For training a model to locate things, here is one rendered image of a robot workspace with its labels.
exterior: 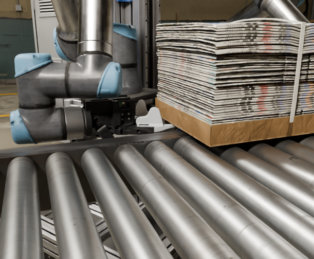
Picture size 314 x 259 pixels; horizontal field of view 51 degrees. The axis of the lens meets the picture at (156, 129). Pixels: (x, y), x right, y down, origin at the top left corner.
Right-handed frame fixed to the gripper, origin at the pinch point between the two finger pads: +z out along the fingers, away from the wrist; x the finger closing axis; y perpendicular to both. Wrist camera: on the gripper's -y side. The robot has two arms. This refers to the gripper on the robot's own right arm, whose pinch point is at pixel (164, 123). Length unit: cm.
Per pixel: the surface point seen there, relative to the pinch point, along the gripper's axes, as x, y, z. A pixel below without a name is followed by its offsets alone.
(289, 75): -23.1, 13.8, 17.1
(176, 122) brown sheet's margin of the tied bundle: -8.9, 2.5, -0.6
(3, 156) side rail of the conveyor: -12.8, 0.4, -36.4
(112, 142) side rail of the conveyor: -12.0, 0.4, -16.1
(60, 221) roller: -37.6, -0.3, -28.7
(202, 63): -18.7, 16.3, 0.2
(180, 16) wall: 672, 60, 311
